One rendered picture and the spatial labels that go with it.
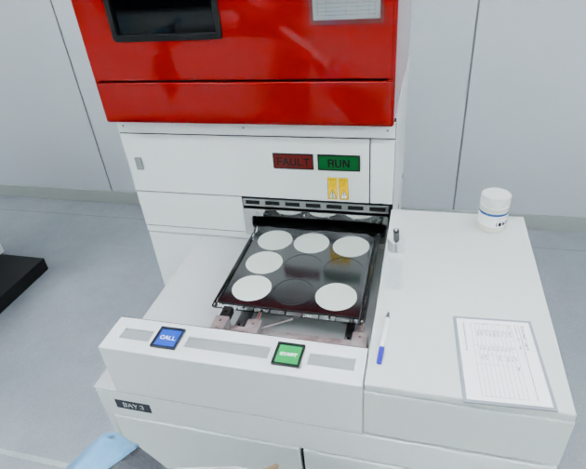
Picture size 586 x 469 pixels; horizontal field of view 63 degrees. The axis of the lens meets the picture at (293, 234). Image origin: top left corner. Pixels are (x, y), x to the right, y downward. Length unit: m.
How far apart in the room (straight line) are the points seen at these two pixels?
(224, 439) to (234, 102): 0.82
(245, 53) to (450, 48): 1.67
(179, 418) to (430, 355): 0.57
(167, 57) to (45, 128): 2.60
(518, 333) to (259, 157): 0.81
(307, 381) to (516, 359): 0.38
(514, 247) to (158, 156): 1.03
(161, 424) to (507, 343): 0.77
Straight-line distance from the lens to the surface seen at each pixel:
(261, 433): 1.11
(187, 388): 1.07
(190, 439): 1.23
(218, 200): 1.52
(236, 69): 1.27
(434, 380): 0.93
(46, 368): 2.61
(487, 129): 2.90
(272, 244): 1.37
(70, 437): 2.28
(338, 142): 1.32
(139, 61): 1.38
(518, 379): 0.96
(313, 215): 1.42
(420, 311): 1.05
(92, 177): 3.83
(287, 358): 0.96
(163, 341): 1.05
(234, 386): 1.01
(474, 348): 0.99
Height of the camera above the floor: 1.67
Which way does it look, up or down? 33 degrees down
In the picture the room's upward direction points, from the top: 5 degrees counter-clockwise
